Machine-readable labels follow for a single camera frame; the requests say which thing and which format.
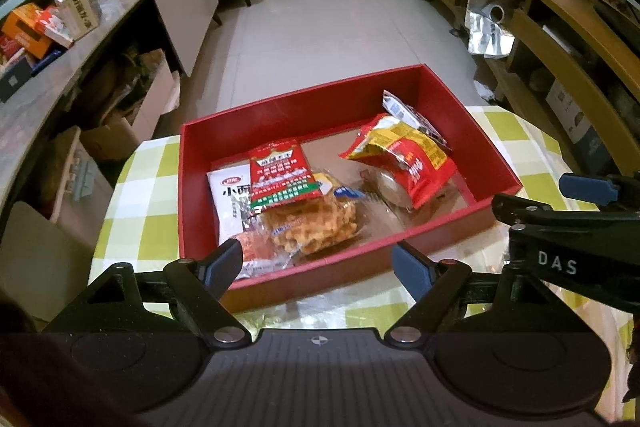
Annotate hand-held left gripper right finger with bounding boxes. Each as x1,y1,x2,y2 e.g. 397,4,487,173
382,241,586,349

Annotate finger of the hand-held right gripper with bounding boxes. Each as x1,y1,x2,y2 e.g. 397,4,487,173
559,173,640,208
491,193,640,233

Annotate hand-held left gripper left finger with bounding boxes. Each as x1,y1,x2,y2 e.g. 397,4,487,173
42,238,253,350

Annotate red cardboard box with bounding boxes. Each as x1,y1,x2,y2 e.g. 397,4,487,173
178,64,523,314

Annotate white packet with orange picture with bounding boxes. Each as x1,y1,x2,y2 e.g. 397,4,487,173
207,166,298,282

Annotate waffles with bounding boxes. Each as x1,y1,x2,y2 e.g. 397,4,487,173
259,172,367,259

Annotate red packet with green stripe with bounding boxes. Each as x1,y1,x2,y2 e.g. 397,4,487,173
248,138,324,214

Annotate yellow and red snack packet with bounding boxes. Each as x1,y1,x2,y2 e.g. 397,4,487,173
338,113,458,211

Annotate brown snack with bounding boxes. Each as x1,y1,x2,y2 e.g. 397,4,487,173
381,89,454,154

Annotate white box with picture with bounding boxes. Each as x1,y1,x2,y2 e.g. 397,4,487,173
544,78,597,144

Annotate green checked tablecloth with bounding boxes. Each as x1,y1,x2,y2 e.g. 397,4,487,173
87,104,640,423

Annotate beige cardboard box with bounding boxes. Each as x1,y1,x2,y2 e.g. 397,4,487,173
0,126,117,323

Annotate open cardboard box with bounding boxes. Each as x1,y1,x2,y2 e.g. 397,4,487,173
79,51,182,164

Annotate wooden cabinet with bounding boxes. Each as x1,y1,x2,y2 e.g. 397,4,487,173
409,0,640,190

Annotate aluminium foil roll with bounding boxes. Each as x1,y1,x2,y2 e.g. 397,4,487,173
464,0,517,61

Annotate grey sideboard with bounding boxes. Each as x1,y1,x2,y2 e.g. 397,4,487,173
0,0,224,220

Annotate dark blue box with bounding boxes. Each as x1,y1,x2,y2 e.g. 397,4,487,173
0,56,35,104

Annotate white carton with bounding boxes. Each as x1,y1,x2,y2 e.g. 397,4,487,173
54,0,104,44

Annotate orange boxes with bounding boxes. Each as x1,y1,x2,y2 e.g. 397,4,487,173
1,3,68,59

